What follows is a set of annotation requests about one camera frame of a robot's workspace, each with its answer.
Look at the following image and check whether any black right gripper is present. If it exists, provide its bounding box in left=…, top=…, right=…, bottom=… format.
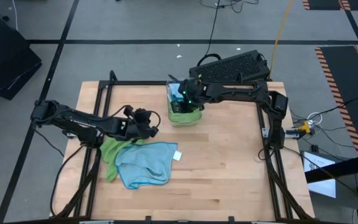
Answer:
left=169, top=78, right=206, bottom=114

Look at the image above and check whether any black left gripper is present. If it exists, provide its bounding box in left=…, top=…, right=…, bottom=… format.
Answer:
left=122, top=105, right=160, bottom=140

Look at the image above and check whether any green microfiber towel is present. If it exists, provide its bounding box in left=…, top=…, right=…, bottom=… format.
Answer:
left=99, top=138, right=145, bottom=183
left=167, top=99, right=202, bottom=127

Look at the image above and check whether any light blue microfiber towel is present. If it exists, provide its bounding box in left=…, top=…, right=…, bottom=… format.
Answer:
left=168, top=83, right=185, bottom=102
left=115, top=142, right=179, bottom=190

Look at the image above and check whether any clear plastic bin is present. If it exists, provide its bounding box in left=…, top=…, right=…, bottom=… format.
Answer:
left=165, top=80, right=203, bottom=128

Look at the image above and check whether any black perforated computer case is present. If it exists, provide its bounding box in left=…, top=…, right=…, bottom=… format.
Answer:
left=188, top=49, right=272, bottom=83

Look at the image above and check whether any large black floor case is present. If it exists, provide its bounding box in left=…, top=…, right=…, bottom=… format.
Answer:
left=0, top=17, right=43, bottom=101

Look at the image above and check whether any white-screen monitor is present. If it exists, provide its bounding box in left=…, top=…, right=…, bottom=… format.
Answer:
left=303, top=151, right=337, bottom=199

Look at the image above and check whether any hazard-striped black floor mat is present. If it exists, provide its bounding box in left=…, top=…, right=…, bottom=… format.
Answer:
left=314, top=45, right=358, bottom=156
left=301, top=0, right=358, bottom=11

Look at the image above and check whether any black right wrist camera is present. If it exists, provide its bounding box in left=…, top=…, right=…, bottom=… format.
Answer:
left=180, top=86, right=199, bottom=106

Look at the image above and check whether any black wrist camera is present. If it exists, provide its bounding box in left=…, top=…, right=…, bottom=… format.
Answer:
left=180, top=86, right=199, bottom=106
left=134, top=108, right=152, bottom=125

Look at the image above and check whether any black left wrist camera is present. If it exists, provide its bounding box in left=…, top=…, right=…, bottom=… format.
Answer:
left=134, top=108, right=152, bottom=125

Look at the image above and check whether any black hanging cable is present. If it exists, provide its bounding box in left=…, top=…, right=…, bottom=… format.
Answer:
left=199, top=0, right=259, bottom=58

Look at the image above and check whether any yellow hanging cable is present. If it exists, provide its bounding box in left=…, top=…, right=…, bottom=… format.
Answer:
left=267, top=0, right=293, bottom=80

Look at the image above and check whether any yellow cable plug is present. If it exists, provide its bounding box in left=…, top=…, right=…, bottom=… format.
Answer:
left=296, top=121, right=313, bottom=135

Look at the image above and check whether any white coiled cable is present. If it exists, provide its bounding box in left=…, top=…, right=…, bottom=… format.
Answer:
left=306, top=111, right=323, bottom=125

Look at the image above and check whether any black neighbouring rig frame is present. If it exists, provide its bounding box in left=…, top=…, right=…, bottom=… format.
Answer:
left=305, top=83, right=358, bottom=224

